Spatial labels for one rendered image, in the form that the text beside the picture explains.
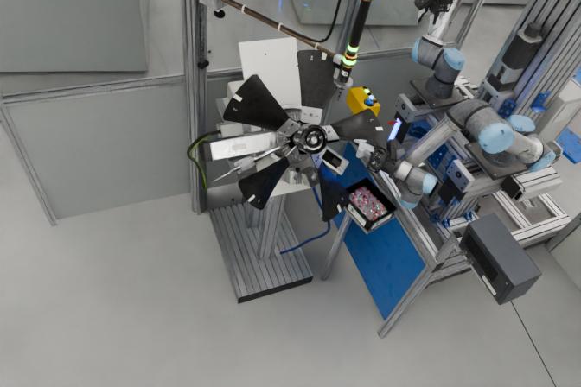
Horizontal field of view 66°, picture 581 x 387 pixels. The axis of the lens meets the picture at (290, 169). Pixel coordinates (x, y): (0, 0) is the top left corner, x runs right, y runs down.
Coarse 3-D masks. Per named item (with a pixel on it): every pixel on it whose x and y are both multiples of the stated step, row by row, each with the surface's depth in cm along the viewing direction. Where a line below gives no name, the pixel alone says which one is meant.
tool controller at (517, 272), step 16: (480, 224) 160; (496, 224) 160; (464, 240) 168; (480, 240) 157; (496, 240) 156; (512, 240) 155; (480, 256) 160; (496, 256) 153; (512, 256) 152; (528, 256) 152; (480, 272) 165; (496, 272) 153; (512, 272) 149; (528, 272) 148; (496, 288) 158; (512, 288) 148; (528, 288) 156
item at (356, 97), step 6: (354, 90) 227; (360, 90) 228; (348, 96) 230; (354, 96) 224; (360, 96) 225; (366, 96) 225; (348, 102) 231; (354, 102) 225; (360, 102) 222; (354, 108) 226; (360, 108) 222; (366, 108) 219; (372, 108) 221; (378, 108) 223
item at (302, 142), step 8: (304, 128) 177; (312, 128) 178; (320, 128) 179; (288, 136) 186; (296, 136) 181; (304, 136) 178; (312, 136) 179; (320, 136) 179; (288, 144) 187; (296, 144) 182; (304, 144) 178; (312, 144) 179; (320, 144) 181; (304, 152) 182; (312, 152) 179
